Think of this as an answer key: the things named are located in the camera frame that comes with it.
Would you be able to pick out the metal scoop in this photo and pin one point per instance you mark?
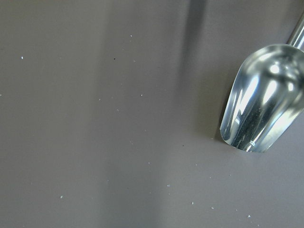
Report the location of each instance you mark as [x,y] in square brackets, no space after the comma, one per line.
[267,95]

